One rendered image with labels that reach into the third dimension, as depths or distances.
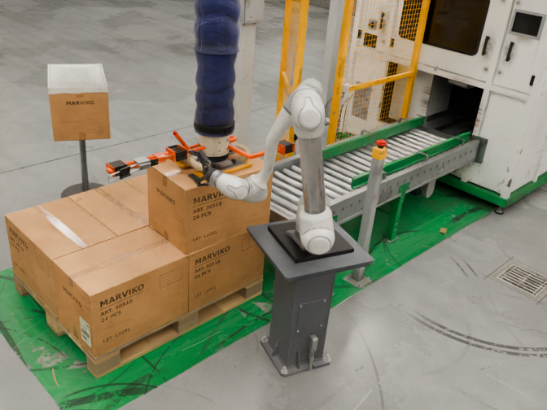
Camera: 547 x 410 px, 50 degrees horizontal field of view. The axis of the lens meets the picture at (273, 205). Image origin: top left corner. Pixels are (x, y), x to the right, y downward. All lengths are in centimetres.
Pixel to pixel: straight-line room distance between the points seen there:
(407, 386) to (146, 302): 150
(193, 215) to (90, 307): 70
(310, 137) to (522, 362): 206
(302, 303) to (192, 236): 70
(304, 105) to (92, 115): 236
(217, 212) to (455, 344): 166
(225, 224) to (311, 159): 95
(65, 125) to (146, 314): 176
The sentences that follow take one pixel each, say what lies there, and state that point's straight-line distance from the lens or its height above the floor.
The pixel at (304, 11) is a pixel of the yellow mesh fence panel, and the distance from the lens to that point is 420.
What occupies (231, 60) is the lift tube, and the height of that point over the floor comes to 156.
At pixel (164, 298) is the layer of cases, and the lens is 332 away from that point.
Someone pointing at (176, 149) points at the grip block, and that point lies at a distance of 317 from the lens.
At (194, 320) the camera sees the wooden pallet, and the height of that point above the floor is 6.
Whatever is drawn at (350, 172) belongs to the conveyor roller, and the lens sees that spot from 438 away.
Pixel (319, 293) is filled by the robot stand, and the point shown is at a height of 50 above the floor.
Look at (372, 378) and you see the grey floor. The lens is 344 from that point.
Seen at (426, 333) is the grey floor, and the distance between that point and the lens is 384.
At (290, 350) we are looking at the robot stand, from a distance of 329.
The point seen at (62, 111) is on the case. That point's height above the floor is 85.
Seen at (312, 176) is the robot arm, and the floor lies 125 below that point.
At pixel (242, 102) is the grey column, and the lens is 473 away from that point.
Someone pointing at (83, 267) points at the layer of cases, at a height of 54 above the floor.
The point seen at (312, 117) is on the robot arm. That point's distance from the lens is 242.
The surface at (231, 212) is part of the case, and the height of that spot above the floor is 72.
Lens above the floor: 234
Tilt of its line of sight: 28 degrees down
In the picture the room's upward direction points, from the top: 5 degrees clockwise
